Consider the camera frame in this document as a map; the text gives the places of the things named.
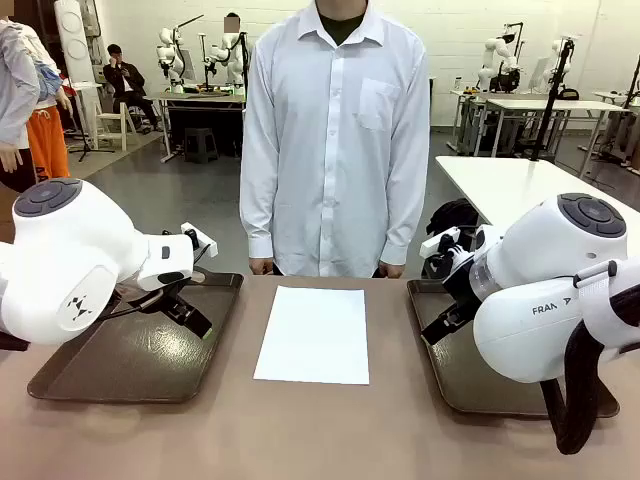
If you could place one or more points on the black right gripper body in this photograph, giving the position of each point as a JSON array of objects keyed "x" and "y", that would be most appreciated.
[{"x": 462, "y": 280}]

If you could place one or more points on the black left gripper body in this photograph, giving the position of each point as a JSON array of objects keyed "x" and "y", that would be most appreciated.
[{"x": 150, "y": 300}]

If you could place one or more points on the left gripper finger with green tip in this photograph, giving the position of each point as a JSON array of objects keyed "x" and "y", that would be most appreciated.
[
  {"x": 173, "y": 307},
  {"x": 195, "y": 322}
]

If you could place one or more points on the white A4 paper sheet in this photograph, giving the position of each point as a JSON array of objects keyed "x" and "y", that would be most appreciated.
[{"x": 312, "y": 335}]

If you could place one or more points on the person's right forearm white sleeve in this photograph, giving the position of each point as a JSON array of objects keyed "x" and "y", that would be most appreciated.
[{"x": 257, "y": 225}]

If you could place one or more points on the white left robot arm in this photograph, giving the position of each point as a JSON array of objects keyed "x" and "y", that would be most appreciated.
[{"x": 65, "y": 250}]

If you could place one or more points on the person's left forearm white sleeve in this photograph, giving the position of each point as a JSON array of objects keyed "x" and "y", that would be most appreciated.
[{"x": 405, "y": 225}]

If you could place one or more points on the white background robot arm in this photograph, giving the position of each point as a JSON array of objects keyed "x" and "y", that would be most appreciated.
[
  {"x": 557, "y": 55},
  {"x": 172, "y": 55},
  {"x": 492, "y": 60},
  {"x": 227, "y": 55}
]

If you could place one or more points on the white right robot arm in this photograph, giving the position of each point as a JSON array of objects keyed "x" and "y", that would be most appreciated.
[{"x": 550, "y": 260}]

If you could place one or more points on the person's left hand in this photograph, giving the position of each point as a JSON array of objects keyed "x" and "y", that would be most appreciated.
[{"x": 391, "y": 270}]

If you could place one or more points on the person's right hand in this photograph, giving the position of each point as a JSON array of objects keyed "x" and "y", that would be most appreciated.
[{"x": 262, "y": 266}]

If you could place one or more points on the brown plastic tray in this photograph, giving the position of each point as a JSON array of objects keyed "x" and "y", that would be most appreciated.
[
  {"x": 150, "y": 360},
  {"x": 450, "y": 380}
]

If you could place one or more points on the black backpack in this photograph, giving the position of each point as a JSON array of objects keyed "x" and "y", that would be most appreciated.
[{"x": 452, "y": 212}]

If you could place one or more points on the large white table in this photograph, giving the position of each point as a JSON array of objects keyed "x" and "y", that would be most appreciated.
[{"x": 500, "y": 180}]

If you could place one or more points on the black plastic stool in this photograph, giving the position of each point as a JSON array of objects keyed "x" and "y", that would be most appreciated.
[{"x": 201, "y": 142}]

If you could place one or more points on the black tripod stand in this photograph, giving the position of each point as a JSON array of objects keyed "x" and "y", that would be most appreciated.
[{"x": 86, "y": 145}]

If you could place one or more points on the white folding chair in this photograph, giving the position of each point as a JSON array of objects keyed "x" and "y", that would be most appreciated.
[{"x": 115, "y": 125}]

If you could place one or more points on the person in white shirt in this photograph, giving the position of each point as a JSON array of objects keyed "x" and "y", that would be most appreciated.
[{"x": 335, "y": 150}]

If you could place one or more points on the small white background table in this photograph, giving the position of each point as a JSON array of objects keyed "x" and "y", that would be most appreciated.
[{"x": 467, "y": 93}]

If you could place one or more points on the small yellow object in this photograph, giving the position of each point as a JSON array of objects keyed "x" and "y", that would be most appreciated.
[{"x": 470, "y": 90}]

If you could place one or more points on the mannequin in orange trousers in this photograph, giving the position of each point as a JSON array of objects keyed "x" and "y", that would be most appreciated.
[{"x": 47, "y": 135}]

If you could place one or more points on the long white background table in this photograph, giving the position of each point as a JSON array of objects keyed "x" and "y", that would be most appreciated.
[{"x": 550, "y": 104}]

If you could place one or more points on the grey robot work table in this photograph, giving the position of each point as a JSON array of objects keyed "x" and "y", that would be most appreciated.
[{"x": 200, "y": 97}]

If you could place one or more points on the seated man in black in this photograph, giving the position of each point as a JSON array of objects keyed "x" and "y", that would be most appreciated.
[{"x": 125, "y": 80}]

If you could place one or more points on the thin metal stand pole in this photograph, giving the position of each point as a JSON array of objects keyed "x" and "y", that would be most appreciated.
[{"x": 204, "y": 60}]

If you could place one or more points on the standing person behind robots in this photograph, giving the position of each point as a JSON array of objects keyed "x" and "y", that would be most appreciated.
[{"x": 235, "y": 45}]

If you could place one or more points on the tall white air conditioner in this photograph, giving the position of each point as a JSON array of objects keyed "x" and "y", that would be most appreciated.
[{"x": 75, "y": 40}]

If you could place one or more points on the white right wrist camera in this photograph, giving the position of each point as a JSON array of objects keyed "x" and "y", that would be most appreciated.
[{"x": 440, "y": 240}]

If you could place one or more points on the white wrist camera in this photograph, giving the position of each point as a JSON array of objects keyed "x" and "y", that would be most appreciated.
[
  {"x": 440, "y": 240},
  {"x": 200, "y": 240}
]

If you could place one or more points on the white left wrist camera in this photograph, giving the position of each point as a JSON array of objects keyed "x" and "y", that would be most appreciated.
[{"x": 200, "y": 240}]

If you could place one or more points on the tall black camera stand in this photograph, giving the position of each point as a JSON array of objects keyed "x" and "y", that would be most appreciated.
[{"x": 552, "y": 100}]

